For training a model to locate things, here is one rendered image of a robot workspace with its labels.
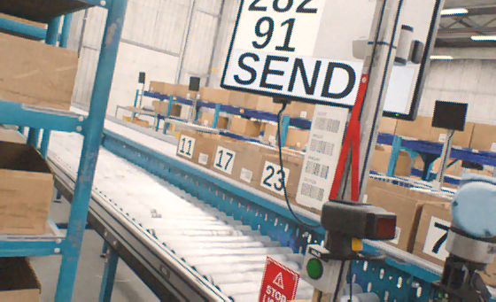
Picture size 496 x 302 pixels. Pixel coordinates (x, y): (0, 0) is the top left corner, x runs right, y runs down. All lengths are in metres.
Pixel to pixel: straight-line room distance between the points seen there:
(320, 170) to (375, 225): 0.20
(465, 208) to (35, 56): 0.74
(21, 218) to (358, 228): 0.53
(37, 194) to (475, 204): 0.71
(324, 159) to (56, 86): 0.49
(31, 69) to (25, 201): 0.21
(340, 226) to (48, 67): 0.53
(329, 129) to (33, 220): 0.54
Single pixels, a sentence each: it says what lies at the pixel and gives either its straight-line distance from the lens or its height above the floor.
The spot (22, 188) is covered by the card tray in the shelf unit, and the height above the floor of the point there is 1.01.
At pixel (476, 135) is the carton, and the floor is 1.57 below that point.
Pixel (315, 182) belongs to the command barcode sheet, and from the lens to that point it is 0.87.
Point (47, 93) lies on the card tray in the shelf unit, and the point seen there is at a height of 1.16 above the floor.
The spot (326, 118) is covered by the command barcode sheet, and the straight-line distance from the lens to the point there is 0.87.
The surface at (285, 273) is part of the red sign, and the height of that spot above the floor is 0.90.
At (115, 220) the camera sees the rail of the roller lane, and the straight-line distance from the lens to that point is 1.73.
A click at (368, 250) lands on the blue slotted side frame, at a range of 1.47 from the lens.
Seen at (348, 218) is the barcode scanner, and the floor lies 1.07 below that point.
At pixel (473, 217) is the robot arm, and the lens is 0.84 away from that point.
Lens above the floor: 1.19
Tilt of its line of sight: 3 degrees down
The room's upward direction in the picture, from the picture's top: 12 degrees clockwise
